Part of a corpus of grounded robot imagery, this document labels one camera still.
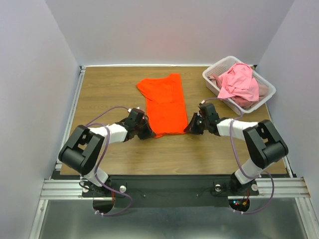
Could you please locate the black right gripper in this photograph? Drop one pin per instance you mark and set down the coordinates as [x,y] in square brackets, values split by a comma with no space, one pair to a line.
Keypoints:
[197,123]

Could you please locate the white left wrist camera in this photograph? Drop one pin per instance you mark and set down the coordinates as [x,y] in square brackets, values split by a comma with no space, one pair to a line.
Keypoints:
[135,111]

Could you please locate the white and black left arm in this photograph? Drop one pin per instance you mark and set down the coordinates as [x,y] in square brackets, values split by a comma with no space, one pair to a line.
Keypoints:
[86,146]

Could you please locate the white perforated plastic basket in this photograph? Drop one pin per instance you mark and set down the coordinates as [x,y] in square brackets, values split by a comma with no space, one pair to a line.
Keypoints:
[221,67]

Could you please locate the orange t shirt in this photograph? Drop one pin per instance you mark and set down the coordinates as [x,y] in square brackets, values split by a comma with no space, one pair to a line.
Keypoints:
[165,104]

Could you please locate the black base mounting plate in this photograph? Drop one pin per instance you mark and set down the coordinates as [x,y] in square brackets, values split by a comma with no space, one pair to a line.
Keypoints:
[164,191]

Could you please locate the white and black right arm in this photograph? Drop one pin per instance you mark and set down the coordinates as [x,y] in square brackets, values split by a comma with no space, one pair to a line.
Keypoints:
[263,141]

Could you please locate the dusty pink t shirt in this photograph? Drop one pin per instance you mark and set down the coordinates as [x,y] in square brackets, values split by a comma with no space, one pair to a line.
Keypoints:
[263,90]

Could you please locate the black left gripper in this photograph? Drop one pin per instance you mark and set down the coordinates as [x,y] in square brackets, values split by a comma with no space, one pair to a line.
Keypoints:
[148,133]

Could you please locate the aluminium frame rail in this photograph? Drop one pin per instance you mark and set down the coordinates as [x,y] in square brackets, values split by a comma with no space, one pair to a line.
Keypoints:
[55,165]

